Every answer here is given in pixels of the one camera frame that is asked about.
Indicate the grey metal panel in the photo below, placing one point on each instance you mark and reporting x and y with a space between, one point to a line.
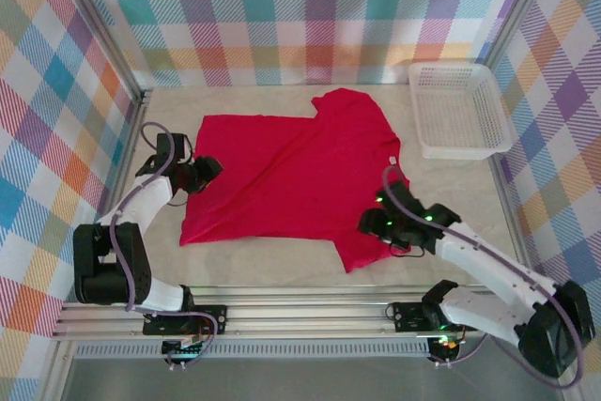
305 380

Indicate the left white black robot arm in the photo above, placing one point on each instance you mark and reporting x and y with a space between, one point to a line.
141 201

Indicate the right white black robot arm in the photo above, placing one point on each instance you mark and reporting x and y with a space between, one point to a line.
493 274

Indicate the right aluminium frame post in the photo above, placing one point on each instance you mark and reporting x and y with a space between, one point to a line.
521 6

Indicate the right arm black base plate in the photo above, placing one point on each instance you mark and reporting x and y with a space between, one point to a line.
406 319

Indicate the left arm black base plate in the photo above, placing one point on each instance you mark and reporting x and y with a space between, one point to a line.
213 314

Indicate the red t-shirt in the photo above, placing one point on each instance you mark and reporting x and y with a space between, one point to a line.
291 175

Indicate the right aluminium side rail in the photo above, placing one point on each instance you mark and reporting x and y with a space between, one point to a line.
512 227

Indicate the left aluminium frame post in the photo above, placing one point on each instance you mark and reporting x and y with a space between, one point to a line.
99 16

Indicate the aluminium side rail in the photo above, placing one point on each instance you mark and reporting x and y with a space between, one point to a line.
512 227
133 138

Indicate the aluminium frame post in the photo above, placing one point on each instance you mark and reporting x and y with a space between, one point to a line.
521 6
99 16

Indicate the wide aluminium mounting rail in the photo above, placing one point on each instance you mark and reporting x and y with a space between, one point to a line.
305 316

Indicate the white perforated plastic basket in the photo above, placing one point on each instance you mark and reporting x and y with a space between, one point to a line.
451 110

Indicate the left aluminium side rail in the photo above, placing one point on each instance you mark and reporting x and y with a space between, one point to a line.
133 138

